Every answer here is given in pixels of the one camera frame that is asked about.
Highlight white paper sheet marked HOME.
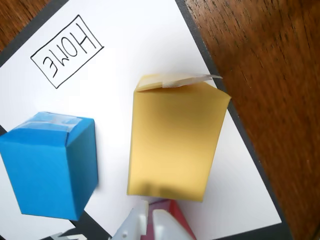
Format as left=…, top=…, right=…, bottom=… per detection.
left=0, top=0, right=283, bottom=238

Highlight blue paper box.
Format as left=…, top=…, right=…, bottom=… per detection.
left=0, top=111, right=99, bottom=221

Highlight red paper box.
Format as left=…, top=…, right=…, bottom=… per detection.
left=139, top=198, right=198, bottom=240

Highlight pale blue gripper finger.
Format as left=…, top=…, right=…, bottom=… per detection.
left=151, top=209, right=194, bottom=240
left=111, top=199, right=150, bottom=240

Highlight yellow paper box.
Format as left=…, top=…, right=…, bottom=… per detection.
left=126, top=72, right=232, bottom=203

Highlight black mat with WRO print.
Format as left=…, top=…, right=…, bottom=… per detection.
left=0, top=0, right=294, bottom=240

